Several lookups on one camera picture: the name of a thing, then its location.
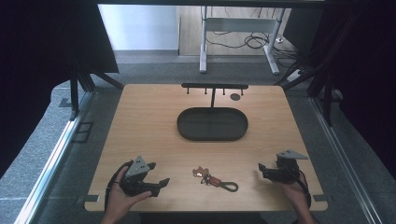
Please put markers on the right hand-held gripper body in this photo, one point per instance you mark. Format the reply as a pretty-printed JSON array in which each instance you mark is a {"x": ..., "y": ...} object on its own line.
[{"x": 288, "y": 169}]

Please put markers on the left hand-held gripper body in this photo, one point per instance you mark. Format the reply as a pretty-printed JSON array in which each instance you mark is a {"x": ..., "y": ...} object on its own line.
[{"x": 137, "y": 169}]

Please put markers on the black key rack with tray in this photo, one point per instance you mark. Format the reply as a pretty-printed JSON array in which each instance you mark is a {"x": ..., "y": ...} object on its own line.
[{"x": 212, "y": 123}]

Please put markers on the person's right hand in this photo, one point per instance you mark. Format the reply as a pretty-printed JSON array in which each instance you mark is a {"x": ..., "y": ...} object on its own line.
[{"x": 292, "y": 193}]

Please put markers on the person's left hand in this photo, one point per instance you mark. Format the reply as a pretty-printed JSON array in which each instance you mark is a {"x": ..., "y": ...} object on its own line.
[{"x": 120, "y": 202}]

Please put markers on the dark round table grommet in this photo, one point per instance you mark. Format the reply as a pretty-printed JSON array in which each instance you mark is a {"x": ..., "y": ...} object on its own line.
[{"x": 235, "y": 96}]

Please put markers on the black metal stand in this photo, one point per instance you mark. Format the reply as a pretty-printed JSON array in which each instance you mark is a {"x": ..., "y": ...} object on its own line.
[
  {"x": 327, "y": 96},
  {"x": 74, "y": 93}
]

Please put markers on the white power strip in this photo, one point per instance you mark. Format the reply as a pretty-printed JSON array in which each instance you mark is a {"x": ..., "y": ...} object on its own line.
[{"x": 294, "y": 75}]

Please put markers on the black curtain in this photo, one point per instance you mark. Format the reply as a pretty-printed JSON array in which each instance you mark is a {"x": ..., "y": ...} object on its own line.
[
  {"x": 367, "y": 77},
  {"x": 34, "y": 62}
]

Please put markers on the black table corner bracket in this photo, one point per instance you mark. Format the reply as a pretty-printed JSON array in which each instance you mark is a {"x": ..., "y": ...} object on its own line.
[
  {"x": 321, "y": 197},
  {"x": 88, "y": 198}
]

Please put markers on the aluminium rail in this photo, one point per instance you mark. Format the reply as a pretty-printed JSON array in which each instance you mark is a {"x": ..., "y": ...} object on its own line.
[
  {"x": 51, "y": 161},
  {"x": 342, "y": 158}
]

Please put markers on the black floor frame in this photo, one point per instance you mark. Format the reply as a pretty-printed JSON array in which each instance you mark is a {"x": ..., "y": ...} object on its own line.
[{"x": 82, "y": 132}]

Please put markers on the white desk frame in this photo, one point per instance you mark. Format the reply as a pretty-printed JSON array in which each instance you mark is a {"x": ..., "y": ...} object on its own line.
[{"x": 239, "y": 24}]

